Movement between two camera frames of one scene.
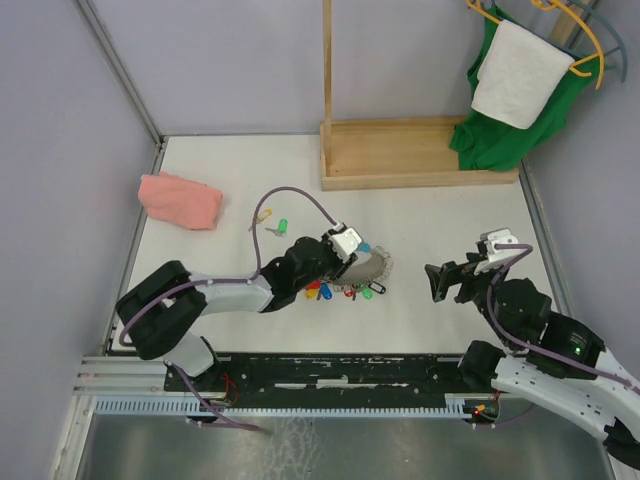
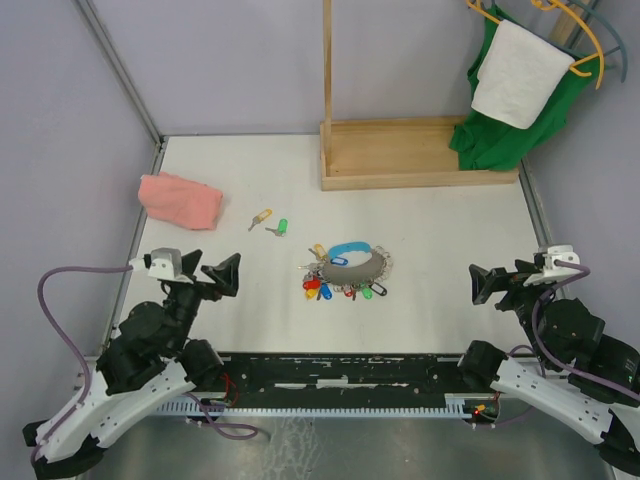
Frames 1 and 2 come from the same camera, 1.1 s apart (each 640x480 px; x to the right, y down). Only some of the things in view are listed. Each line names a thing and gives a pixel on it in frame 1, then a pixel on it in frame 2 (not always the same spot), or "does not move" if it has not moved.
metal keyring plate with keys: (372, 265) does not move
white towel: (519, 77) does not move
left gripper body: (332, 263) -> (185, 299)
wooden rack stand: (389, 153) does not move
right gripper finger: (441, 284) -> (486, 291)
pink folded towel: (180, 201) does not move
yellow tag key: (263, 215) does not move
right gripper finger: (448, 274) -> (477, 275)
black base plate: (328, 380) does not move
